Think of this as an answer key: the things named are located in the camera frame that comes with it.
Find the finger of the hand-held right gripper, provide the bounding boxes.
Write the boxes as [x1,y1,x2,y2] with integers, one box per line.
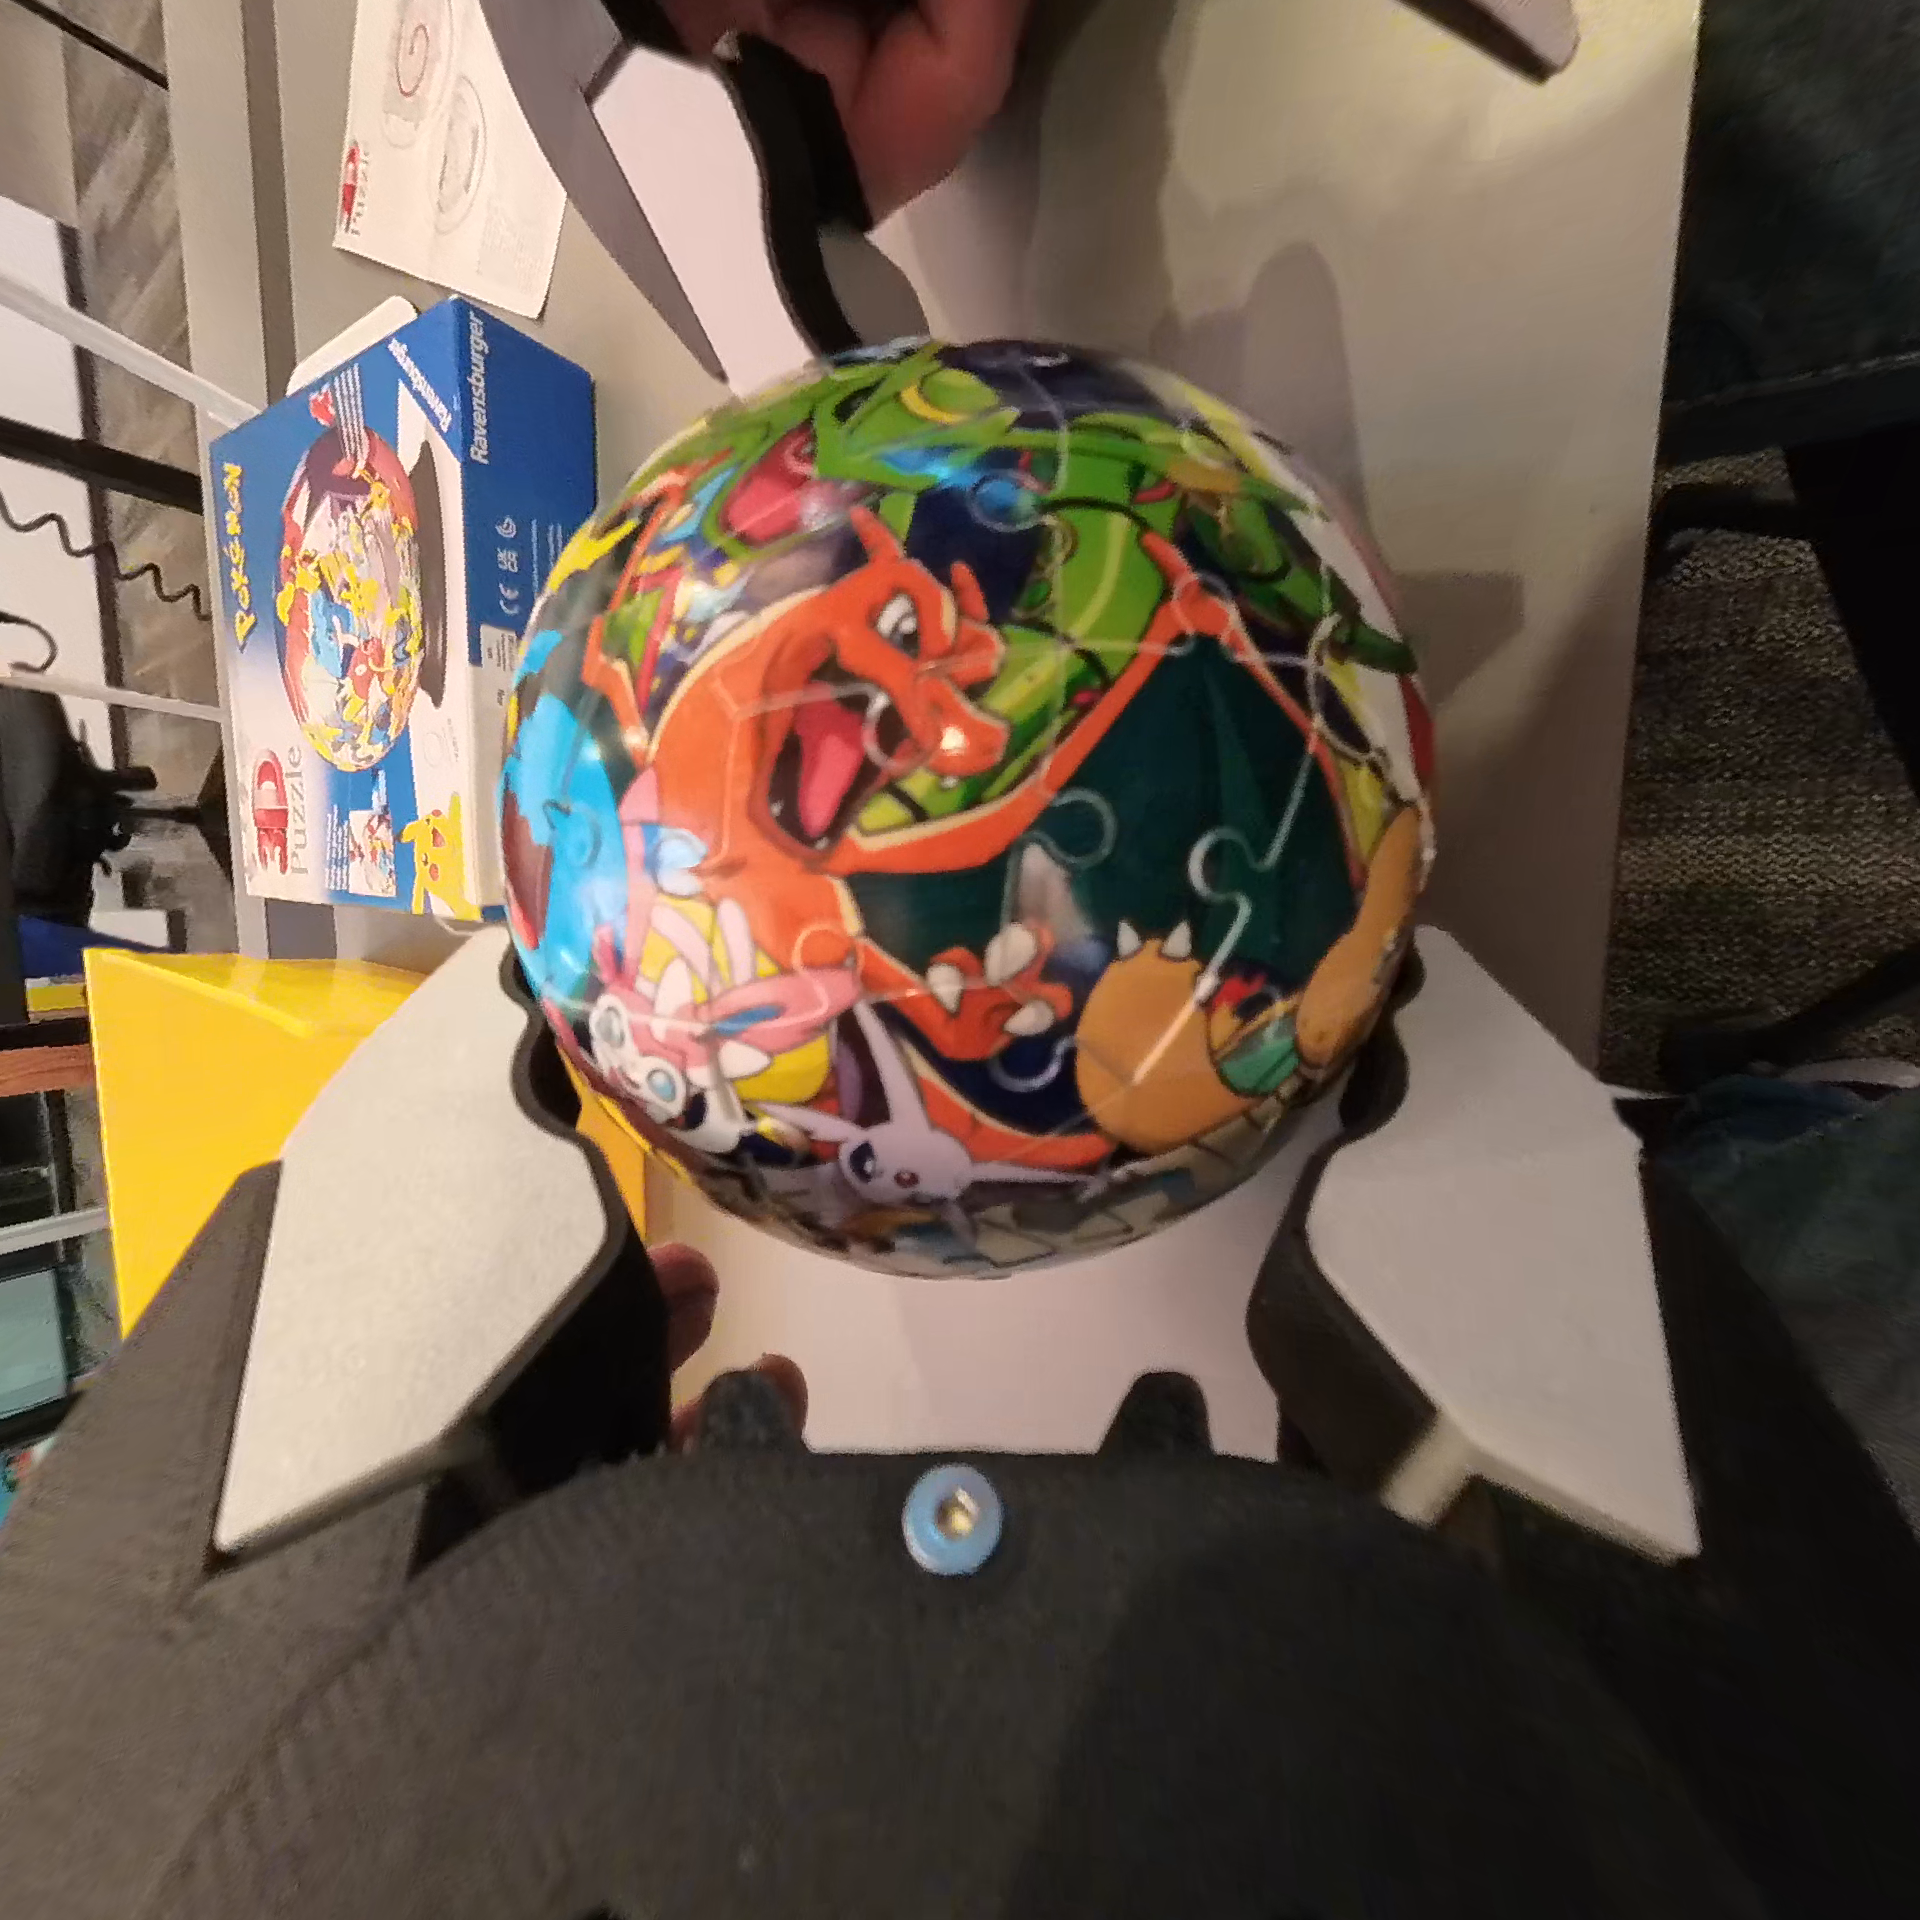
[1393,0,1584,83]
[463,0,879,387]

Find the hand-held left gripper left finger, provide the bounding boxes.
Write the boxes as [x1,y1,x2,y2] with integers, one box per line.
[210,922,675,1561]

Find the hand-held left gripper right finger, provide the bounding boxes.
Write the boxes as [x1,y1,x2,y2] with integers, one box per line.
[1245,922,1704,1565]

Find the colourful cartoon puzzle ball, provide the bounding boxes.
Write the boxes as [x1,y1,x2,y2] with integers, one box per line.
[498,336,1438,1280]

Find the blue puzzle box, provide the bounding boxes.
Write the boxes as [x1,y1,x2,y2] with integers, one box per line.
[208,294,598,926]

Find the person's right hand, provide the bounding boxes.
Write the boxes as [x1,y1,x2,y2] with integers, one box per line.
[768,0,1090,221]

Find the person's left hand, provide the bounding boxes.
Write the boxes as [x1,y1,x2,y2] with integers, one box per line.
[646,1240,810,1454]

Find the white instruction sheet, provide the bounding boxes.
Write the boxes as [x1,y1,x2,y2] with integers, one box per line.
[333,0,569,320]

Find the yellow plastic bin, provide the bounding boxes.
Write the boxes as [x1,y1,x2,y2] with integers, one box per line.
[81,941,662,1340]

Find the person's dark teal clothing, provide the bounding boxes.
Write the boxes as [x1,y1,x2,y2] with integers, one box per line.
[1648,1067,1920,1360]

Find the black office chair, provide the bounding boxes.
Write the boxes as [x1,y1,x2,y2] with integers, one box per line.
[0,691,159,985]

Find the white metal rail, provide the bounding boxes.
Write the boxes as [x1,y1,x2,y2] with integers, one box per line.
[0,275,264,427]

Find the black coiled cable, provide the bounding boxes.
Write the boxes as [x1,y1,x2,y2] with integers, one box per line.
[0,486,208,619]

